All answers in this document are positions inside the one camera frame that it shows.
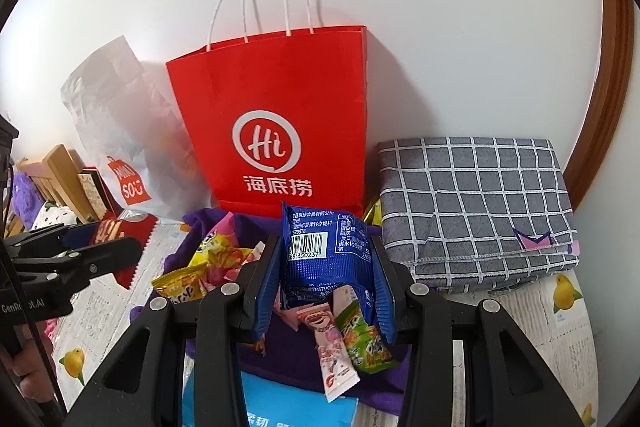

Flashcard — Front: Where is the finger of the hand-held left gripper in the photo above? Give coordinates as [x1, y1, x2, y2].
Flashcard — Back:
[5, 222, 101, 253]
[12, 236, 144, 295]

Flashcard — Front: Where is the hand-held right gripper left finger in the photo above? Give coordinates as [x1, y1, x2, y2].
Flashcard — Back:
[62, 234, 283, 427]

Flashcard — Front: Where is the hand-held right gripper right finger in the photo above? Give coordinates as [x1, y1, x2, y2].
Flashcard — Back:
[370, 237, 586, 427]

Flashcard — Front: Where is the magenta snack packet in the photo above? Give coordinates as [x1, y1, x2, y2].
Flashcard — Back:
[212, 211, 266, 290]

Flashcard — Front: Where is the green snack packet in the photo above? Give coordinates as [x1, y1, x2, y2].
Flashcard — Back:
[334, 287, 401, 375]

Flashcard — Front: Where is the red snack packet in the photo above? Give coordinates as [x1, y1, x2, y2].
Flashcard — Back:
[89, 214, 163, 290]

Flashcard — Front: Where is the pale pink slim snack packet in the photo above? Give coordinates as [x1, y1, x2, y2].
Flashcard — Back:
[295, 302, 362, 404]

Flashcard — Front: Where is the person's left hand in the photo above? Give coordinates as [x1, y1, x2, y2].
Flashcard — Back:
[0, 327, 53, 403]

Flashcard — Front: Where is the white black spotted pillow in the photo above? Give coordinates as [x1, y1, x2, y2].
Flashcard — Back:
[32, 202, 78, 233]

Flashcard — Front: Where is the purple plush cloth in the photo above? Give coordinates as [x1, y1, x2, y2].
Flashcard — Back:
[10, 172, 43, 218]

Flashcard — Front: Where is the patterned cover notebook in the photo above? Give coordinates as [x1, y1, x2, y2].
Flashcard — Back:
[77, 167, 118, 218]

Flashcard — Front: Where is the wooden headboard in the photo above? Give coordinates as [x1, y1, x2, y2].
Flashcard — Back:
[17, 144, 83, 228]

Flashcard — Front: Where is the purple towel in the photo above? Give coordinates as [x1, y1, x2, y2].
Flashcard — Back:
[129, 208, 413, 415]

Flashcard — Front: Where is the blue tissue box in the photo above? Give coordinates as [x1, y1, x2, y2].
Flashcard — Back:
[182, 369, 361, 427]

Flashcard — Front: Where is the grey checked folded cloth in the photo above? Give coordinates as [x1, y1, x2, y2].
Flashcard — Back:
[376, 137, 581, 293]

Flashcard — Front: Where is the white plastic shopping bag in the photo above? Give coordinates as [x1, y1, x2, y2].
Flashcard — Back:
[61, 36, 221, 220]

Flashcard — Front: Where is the fruit printed tablecloth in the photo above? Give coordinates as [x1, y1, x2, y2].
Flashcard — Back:
[50, 217, 601, 427]

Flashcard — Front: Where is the red paper bag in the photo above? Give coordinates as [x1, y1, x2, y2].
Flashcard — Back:
[166, 0, 371, 220]

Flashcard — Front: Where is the brown wooden door frame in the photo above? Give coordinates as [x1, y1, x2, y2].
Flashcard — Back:
[562, 0, 636, 212]

